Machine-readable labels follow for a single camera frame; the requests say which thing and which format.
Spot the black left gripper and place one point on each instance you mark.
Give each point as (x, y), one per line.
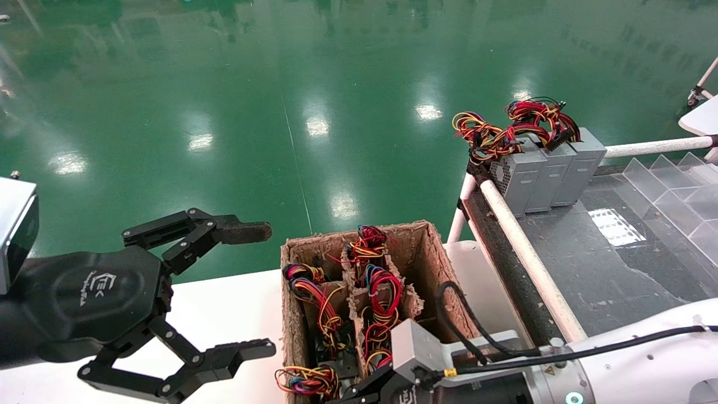
(95, 297)

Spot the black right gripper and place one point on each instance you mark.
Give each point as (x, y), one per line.
(482, 390)

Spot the brown cardboard divider box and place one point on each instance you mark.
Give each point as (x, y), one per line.
(426, 264)

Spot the white slanted leg pipe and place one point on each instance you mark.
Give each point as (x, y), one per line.
(457, 224)

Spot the black pipe joint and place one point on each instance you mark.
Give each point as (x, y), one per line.
(479, 171)

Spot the grey power supply vented side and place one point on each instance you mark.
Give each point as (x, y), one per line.
(519, 179)

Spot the grey power supply plain case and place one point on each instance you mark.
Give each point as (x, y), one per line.
(583, 168)
(552, 179)

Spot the clear acrylic divider rack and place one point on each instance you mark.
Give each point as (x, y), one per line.
(673, 196)

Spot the white horizontal pipe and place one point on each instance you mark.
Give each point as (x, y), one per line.
(656, 147)

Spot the white board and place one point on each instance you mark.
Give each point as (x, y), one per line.
(701, 118)

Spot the white pipe with black clamp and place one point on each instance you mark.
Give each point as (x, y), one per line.
(698, 92)

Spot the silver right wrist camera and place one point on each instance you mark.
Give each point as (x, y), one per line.
(415, 348)

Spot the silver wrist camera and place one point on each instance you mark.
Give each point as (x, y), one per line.
(415, 348)
(14, 224)

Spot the long white rail pipe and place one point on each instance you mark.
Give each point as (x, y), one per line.
(533, 264)

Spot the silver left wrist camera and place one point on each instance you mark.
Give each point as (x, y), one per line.
(14, 224)

